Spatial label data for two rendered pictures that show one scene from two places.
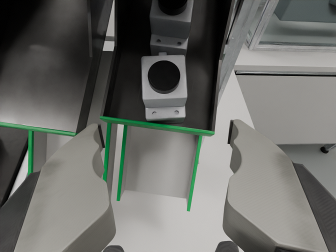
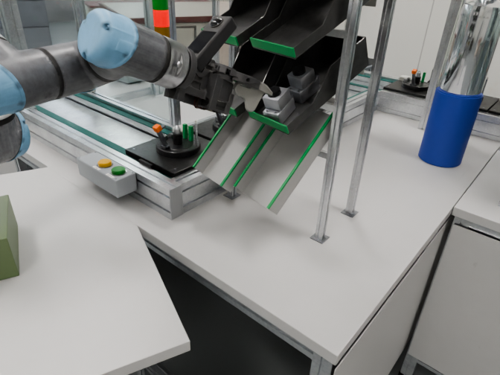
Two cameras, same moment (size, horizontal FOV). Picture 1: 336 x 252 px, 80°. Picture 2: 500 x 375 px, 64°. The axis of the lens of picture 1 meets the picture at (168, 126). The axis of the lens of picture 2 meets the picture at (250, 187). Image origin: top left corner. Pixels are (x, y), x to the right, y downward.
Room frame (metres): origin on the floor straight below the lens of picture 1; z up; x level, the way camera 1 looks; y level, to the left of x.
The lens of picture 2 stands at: (-0.47, -0.60, 1.52)
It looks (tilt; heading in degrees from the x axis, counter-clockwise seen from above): 30 degrees down; 47
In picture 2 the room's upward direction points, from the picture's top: 2 degrees clockwise
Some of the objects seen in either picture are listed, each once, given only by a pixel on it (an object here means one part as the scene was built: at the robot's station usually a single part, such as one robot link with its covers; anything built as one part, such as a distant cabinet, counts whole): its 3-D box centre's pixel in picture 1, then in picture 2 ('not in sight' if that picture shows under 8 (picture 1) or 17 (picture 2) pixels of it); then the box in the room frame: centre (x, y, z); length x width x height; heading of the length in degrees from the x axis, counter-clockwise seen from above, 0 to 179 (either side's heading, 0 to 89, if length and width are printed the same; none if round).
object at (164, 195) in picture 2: not in sight; (91, 152); (-0.03, 0.68, 0.91); 0.89 x 0.06 x 0.11; 98
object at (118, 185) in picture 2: not in sight; (106, 173); (-0.07, 0.49, 0.93); 0.21 x 0.07 x 0.06; 98
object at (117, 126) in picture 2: not in sight; (131, 138); (0.14, 0.73, 0.91); 0.84 x 0.28 x 0.10; 98
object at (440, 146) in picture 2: not in sight; (449, 126); (1.03, -0.04, 0.99); 0.16 x 0.16 x 0.27
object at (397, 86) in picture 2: not in sight; (417, 78); (1.52, 0.35, 1.01); 0.24 x 0.24 x 0.13; 8
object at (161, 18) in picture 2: not in sight; (161, 18); (0.25, 0.64, 1.33); 0.05 x 0.05 x 0.05
